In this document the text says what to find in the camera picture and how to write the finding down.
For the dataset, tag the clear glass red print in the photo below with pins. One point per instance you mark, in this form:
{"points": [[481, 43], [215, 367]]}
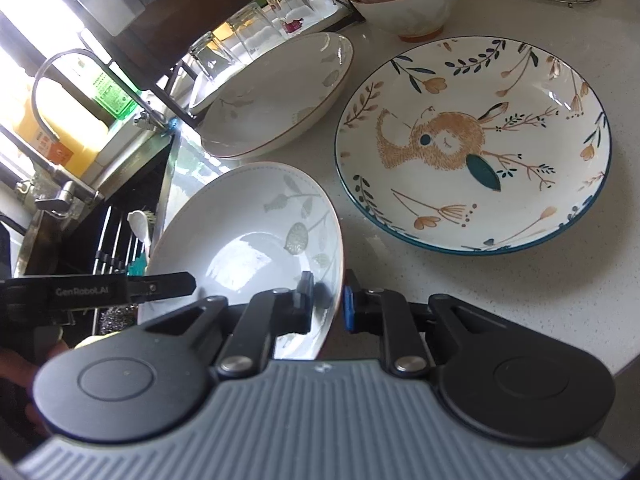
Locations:
{"points": [[292, 15]]}

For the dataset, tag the black roll-up drying rack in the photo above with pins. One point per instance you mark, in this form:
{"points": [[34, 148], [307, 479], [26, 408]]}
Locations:
{"points": [[102, 244]]}

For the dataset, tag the yellow bottle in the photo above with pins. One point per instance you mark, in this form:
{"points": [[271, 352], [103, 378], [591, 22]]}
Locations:
{"points": [[80, 135]]}

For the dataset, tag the dark scouring pad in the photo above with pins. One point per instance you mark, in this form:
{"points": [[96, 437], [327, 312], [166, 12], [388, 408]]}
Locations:
{"points": [[116, 319]]}

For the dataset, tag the clear drinking glass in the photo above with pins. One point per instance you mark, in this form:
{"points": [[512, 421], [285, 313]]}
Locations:
{"points": [[213, 57], [255, 31]]}

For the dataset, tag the white pink-handled spoon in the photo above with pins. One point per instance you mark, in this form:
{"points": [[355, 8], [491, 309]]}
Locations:
{"points": [[141, 223]]}

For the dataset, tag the rabbit floral plate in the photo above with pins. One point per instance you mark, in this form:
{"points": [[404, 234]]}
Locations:
{"points": [[474, 145]]}

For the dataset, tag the clear drinking glass middle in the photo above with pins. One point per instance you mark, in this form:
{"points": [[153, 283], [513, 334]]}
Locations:
{"points": [[255, 31]]}

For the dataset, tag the clear drinking glass left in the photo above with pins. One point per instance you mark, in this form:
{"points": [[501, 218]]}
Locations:
{"points": [[213, 57]]}

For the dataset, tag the white leaf-pattern plate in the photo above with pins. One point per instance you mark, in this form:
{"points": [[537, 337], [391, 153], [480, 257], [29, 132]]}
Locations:
{"points": [[257, 227], [278, 97]]}

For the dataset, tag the dark shelf rack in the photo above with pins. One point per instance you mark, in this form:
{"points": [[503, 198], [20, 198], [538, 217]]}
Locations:
{"points": [[148, 38]]}

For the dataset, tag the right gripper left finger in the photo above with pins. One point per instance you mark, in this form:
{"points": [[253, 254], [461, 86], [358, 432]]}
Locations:
{"points": [[251, 330]]}

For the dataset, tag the person's left hand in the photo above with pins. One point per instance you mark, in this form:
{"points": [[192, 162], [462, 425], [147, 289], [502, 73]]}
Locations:
{"points": [[20, 372]]}

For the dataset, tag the chrome kitchen faucet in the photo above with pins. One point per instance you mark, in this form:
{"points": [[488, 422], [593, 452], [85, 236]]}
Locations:
{"points": [[69, 73]]}

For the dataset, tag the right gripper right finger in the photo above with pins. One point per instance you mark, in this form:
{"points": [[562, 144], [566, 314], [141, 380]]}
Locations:
{"points": [[397, 323]]}

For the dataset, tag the green dish soap bottle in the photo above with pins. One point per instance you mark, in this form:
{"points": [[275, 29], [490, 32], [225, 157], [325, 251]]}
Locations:
{"points": [[102, 89]]}

